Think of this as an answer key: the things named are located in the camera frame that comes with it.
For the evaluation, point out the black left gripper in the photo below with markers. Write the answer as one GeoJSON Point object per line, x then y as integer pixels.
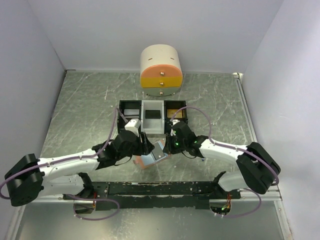
{"type": "Point", "coordinates": [145, 148]}

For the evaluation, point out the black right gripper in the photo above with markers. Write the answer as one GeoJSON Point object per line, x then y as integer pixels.
{"type": "Point", "coordinates": [168, 146]}

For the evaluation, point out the orange leather card holder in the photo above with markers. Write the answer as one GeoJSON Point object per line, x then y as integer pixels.
{"type": "Point", "coordinates": [145, 161]}

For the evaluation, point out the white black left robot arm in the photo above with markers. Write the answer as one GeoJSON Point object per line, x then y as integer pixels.
{"type": "Point", "coordinates": [33, 177]}

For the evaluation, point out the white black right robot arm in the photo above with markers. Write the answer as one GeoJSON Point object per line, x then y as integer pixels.
{"type": "Point", "coordinates": [255, 168]}

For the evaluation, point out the black card in tray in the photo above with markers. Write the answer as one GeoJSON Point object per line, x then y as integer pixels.
{"type": "Point", "coordinates": [153, 114]}

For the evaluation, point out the gold card in tray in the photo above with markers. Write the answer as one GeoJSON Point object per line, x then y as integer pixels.
{"type": "Point", "coordinates": [171, 112]}

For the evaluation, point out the white card in tray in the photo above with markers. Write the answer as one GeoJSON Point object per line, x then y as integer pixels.
{"type": "Point", "coordinates": [131, 113]}

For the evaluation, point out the three-compartment black white tray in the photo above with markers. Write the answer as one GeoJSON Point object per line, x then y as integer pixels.
{"type": "Point", "coordinates": [151, 126]}

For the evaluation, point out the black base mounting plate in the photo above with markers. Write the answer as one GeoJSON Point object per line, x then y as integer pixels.
{"type": "Point", "coordinates": [163, 194]}

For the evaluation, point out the round cream drawer cabinet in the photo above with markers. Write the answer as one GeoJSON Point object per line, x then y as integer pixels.
{"type": "Point", "coordinates": [160, 70]}

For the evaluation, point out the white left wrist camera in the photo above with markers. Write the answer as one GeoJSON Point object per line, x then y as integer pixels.
{"type": "Point", "coordinates": [133, 126]}

